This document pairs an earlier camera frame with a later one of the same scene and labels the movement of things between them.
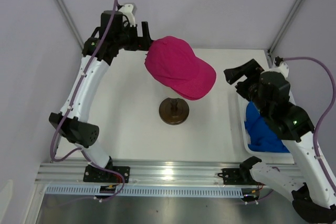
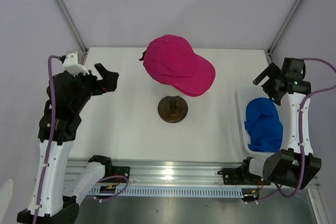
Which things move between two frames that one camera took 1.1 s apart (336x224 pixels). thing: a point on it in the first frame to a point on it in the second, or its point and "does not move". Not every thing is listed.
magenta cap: [172, 61] does not move
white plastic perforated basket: [281, 158] does not move
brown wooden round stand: [174, 111] does not move
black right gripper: [251, 67] to [273, 72]
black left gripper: [140, 43] to [108, 83]
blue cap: [260, 138] does not move
